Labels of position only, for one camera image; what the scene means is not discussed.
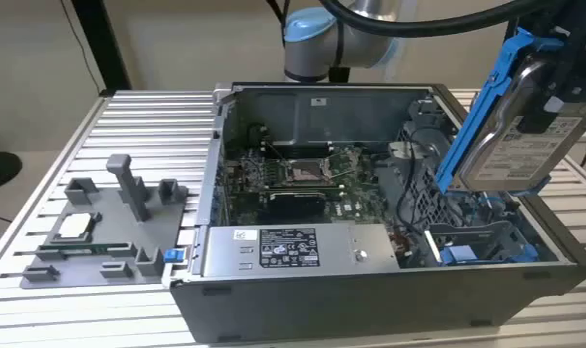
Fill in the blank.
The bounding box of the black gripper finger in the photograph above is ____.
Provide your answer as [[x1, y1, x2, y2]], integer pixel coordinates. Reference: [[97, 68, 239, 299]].
[[518, 98, 563, 134]]

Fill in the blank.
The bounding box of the hard disk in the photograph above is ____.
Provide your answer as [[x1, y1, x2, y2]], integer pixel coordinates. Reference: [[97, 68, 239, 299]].
[[435, 27, 586, 199]]

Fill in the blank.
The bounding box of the grey metal disk bay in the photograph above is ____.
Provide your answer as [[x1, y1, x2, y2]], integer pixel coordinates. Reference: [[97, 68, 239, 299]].
[[426, 220, 540, 268]]

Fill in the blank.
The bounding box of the black RAM slot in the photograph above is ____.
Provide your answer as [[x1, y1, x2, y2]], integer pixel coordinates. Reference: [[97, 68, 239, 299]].
[[263, 183, 345, 191], [261, 142, 333, 152]]

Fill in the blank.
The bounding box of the grey fan shroud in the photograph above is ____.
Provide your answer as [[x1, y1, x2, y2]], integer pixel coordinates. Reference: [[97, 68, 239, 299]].
[[387, 119, 462, 175]]

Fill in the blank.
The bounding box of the green motherboard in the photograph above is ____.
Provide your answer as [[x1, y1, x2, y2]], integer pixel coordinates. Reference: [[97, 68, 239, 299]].
[[223, 144, 406, 225]]

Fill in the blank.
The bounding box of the CPU socket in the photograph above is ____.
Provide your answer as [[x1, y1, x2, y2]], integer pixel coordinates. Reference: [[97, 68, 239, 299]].
[[285, 157, 335, 184]]

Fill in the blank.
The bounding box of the silver power supply unit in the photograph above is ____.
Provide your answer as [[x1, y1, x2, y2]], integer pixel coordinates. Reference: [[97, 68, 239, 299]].
[[200, 224, 400, 278]]

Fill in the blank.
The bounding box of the black graphics card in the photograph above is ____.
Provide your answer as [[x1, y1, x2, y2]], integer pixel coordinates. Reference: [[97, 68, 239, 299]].
[[268, 191, 328, 224]]

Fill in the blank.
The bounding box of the dark grey PC case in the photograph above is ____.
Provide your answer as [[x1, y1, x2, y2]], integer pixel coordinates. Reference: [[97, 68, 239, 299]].
[[160, 81, 586, 345]]

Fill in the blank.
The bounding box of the grey parts rack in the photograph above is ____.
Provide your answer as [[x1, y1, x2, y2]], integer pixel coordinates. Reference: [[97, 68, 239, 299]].
[[18, 154, 197, 291]]

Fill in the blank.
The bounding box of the silver CPU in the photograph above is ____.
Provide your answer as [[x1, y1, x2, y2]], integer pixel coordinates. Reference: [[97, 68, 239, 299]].
[[57, 213, 93, 239]]

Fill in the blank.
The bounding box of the green RAM stick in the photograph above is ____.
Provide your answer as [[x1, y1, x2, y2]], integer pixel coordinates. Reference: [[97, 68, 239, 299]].
[[38, 243, 132, 254]]

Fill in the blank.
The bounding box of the black round stand base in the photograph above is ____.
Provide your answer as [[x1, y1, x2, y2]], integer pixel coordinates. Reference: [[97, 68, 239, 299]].
[[0, 152, 22, 191]]

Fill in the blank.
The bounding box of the thick black hose cable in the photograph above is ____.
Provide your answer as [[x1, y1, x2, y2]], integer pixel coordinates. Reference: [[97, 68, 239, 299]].
[[317, 0, 520, 37]]

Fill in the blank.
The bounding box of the black wire bundle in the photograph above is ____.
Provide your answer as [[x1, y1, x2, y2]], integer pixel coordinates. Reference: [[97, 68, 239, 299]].
[[392, 143, 432, 236]]

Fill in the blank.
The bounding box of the red wire bundle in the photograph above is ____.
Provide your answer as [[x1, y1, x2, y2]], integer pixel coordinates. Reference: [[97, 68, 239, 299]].
[[387, 233, 412, 254]]

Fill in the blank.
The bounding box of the black metal stand post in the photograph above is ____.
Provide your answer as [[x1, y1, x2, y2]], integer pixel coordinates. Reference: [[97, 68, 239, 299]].
[[72, 0, 132, 91]]

